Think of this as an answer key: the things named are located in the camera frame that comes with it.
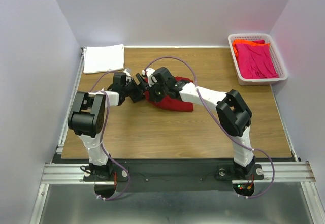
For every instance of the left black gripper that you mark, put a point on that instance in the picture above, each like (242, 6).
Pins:
(138, 91)

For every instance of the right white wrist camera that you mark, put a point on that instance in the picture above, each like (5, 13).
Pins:
(148, 73)

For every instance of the pink t shirt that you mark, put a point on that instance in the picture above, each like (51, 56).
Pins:
(255, 62)

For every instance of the dark red t shirt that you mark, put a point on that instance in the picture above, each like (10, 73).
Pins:
(168, 103)

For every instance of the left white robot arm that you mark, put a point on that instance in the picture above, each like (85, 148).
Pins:
(88, 118)

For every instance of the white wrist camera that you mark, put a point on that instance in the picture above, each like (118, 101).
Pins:
(127, 72)
(148, 73)

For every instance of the white plastic basket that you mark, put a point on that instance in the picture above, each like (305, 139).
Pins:
(275, 56)

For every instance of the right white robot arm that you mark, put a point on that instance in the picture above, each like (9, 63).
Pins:
(234, 115)

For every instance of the orange t shirt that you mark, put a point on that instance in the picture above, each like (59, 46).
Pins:
(246, 42)

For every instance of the folded white t shirt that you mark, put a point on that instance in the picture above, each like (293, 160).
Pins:
(103, 59)

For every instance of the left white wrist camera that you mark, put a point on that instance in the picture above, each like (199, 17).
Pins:
(127, 72)

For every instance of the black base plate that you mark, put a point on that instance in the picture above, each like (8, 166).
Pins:
(163, 175)

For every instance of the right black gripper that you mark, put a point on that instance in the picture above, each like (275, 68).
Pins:
(156, 99)

